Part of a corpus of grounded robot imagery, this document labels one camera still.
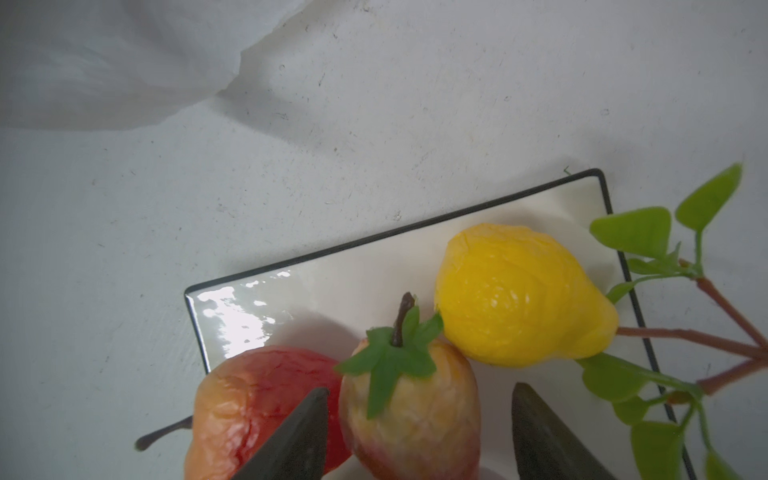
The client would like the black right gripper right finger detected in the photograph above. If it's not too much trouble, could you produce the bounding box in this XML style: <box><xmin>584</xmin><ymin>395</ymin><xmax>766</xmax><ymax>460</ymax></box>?
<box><xmin>511</xmin><ymin>382</ymin><xmax>615</xmax><ymax>480</ymax></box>

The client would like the white lemon-print plastic bag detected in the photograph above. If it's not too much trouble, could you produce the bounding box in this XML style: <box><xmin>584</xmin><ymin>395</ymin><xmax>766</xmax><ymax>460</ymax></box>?
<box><xmin>1</xmin><ymin>0</ymin><xmax>307</xmax><ymax>130</ymax></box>

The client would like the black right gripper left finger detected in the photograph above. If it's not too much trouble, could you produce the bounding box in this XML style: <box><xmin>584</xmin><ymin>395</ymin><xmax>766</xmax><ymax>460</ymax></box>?
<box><xmin>232</xmin><ymin>388</ymin><xmax>329</xmax><ymax>480</ymax></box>

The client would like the yellow fake lemon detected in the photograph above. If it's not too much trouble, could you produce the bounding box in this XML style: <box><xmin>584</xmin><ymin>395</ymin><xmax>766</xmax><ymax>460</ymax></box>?
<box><xmin>433</xmin><ymin>161</ymin><xmax>768</xmax><ymax>480</ymax></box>

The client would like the large red fake apple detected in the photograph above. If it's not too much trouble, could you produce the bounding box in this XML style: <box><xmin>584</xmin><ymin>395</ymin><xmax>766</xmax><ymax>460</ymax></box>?
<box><xmin>134</xmin><ymin>345</ymin><xmax>351</xmax><ymax>479</ymax></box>

